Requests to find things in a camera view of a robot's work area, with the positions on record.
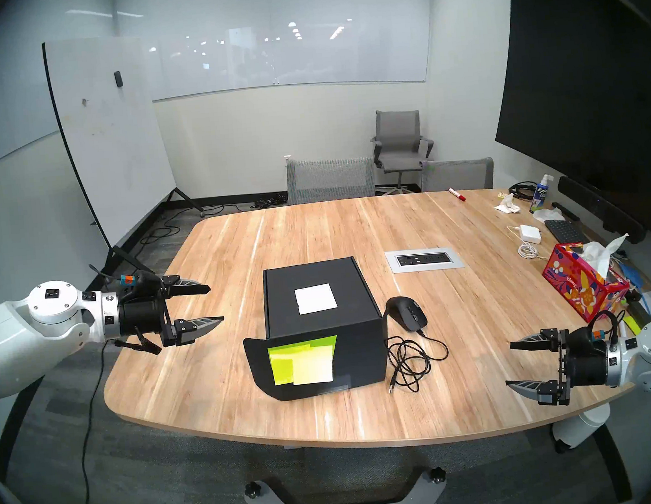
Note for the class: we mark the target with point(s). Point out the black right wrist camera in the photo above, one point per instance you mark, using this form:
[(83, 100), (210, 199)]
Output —
[(585, 340)]

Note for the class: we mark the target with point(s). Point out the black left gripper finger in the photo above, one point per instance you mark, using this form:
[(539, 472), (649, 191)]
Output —
[(184, 288), (193, 327)]

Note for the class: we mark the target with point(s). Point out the white freestanding whiteboard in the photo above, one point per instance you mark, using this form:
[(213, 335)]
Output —
[(112, 148)]

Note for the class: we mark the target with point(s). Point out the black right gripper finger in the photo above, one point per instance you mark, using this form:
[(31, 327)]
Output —
[(544, 392), (546, 341)]

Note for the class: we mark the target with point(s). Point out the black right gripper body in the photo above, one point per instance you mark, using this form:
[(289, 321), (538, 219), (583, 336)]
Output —
[(588, 370)]

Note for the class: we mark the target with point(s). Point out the yellow sticky note pad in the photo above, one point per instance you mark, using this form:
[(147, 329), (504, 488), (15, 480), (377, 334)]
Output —
[(632, 325)]

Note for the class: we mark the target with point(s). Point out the black flat eraser block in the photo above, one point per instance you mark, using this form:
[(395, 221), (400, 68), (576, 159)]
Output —
[(641, 311)]

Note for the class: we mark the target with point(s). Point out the black cardboard box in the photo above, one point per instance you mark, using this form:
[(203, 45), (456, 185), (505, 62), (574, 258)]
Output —
[(357, 353)]

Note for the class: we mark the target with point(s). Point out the whiteboard cleaner spray bottle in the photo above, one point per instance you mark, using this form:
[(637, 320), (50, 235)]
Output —
[(540, 198)]

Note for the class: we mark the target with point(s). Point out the grey ribbed mesh chair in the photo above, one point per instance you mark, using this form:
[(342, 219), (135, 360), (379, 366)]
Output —
[(330, 180)]

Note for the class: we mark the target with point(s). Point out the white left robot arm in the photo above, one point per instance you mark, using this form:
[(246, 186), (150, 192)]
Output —
[(5, 344)]

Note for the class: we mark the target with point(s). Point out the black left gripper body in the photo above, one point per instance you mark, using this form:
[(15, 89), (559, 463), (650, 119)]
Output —
[(138, 317)]

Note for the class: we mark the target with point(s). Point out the silver table power outlet panel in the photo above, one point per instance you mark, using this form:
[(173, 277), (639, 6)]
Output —
[(425, 258)]

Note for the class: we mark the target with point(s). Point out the pale yellow sticky note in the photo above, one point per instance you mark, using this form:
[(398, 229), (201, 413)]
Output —
[(313, 366)]

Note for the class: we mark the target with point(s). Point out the white sticky note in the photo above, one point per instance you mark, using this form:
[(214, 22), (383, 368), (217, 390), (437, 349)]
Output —
[(315, 299)]

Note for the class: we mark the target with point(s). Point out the colourful floral tissue box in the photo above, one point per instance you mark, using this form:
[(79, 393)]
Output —
[(577, 283)]

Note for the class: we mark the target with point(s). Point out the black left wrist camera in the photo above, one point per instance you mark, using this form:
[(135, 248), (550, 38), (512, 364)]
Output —
[(135, 282)]

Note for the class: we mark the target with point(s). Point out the grey office chair with armrests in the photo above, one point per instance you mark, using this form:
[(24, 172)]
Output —
[(398, 134)]

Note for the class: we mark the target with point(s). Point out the red capped whiteboard marker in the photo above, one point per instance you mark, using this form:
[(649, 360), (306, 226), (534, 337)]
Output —
[(456, 194)]

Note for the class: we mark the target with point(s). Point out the black video conference bar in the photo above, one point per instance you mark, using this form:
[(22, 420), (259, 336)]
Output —
[(599, 207)]

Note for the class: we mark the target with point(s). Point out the wall-mounted glass whiteboard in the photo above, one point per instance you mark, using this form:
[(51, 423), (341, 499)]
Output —
[(284, 42)]

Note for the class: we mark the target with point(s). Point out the crumpled white tissue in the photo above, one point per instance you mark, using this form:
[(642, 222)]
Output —
[(507, 206), (549, 215)]

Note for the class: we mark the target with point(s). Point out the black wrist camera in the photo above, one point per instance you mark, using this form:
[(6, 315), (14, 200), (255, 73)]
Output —
[(585, 340), (135, 282)]

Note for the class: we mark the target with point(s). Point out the black keyboard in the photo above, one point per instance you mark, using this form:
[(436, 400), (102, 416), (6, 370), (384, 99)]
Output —
[(566, 232)]

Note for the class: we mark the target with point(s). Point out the large black wall screen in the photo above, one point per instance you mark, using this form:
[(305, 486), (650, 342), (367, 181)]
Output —
[(583, 90)]

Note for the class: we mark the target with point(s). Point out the lime green sticky note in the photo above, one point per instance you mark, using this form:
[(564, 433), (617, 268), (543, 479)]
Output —
[(279, 366)]

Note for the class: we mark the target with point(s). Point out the small black remote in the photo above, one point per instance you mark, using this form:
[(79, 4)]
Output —
[(565, 212)]

